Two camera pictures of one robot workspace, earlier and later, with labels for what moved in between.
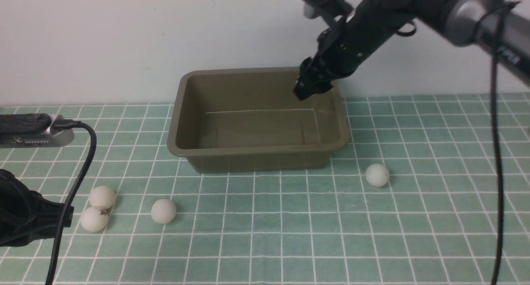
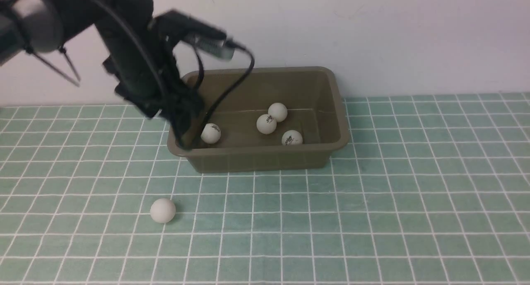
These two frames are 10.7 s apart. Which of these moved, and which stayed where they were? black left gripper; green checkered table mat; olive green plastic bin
Moved: black left gripper
Stayed: green checkered table mat; olive green plastic bin
